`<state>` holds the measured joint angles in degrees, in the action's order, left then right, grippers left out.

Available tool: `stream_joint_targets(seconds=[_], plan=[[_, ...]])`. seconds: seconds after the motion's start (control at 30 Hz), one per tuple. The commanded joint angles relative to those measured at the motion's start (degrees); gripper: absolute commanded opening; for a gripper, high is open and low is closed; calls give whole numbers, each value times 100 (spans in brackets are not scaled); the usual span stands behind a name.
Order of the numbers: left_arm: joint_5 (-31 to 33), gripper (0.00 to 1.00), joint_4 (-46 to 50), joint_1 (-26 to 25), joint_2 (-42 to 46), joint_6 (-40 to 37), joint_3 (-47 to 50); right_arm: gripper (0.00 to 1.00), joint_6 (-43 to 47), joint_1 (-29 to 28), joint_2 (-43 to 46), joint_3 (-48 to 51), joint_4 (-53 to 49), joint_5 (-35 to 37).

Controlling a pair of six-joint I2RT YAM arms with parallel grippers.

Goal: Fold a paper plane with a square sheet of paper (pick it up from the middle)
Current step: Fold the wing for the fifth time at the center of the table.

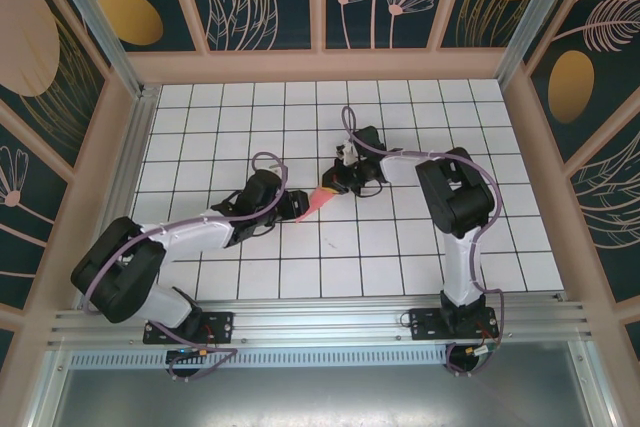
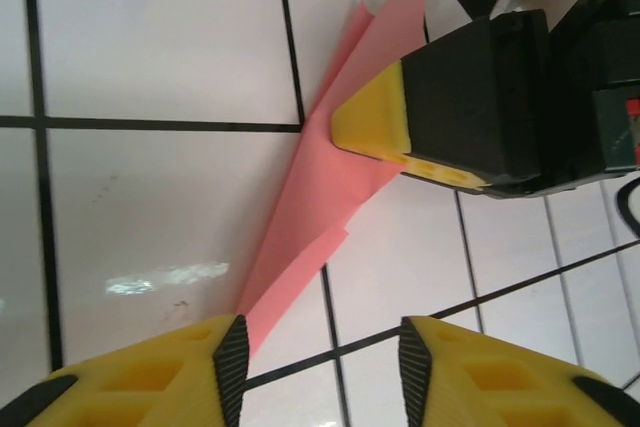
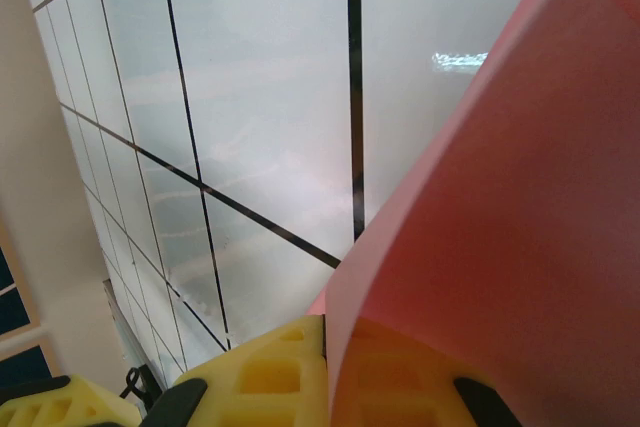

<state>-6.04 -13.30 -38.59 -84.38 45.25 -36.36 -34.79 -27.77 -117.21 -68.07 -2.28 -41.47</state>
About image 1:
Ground aluminium side rail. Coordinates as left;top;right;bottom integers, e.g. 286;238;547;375
74;86;161;308

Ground slotted metal cable tray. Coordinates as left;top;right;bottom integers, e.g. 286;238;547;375
68;349;581;369

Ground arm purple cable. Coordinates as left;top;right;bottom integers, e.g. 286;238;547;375
340;105;504;378
79;151;290;382

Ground wall panel with fern outlines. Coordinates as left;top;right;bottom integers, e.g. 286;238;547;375
569;136;640;303

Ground wall panel with single flower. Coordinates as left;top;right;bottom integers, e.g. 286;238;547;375
0;101;71;311

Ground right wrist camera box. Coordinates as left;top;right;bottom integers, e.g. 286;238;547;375
322;166;351;189

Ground grey metal sheet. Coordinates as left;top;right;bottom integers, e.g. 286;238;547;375
29;341;616;427

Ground wall panel with feather outline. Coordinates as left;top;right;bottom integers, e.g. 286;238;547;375
527;0;640;163

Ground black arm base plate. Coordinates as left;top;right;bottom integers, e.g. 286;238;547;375
142;311;236;346
408;306;501;341

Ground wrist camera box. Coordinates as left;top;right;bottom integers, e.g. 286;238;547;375
322;166;351;189
282;189;310;221

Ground wall panel with yellow oval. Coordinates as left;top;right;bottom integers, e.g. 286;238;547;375
62;0;197;53

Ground short aluminium frame strut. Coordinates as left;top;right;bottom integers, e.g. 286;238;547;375
22;346;76;427
569;341;621;427

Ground aluminium frame post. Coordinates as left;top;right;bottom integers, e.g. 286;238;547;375
39;0;146;98
494;0;586;93

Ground small circuit board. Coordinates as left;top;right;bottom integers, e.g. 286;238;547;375
166;346;211;364

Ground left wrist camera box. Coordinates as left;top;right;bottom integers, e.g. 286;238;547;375
282;189;310;221

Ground pink paper sheet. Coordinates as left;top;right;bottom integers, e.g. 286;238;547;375
295;187;337;225

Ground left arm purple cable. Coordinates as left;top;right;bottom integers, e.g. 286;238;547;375
79;151;290;382

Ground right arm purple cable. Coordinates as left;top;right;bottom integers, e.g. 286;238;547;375
340;105;504;378

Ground wall panel with large circle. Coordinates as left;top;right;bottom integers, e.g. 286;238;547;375
0;0;112;171

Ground wide aluminium mounting rail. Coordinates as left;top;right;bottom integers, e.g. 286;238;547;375
47;296;596;348

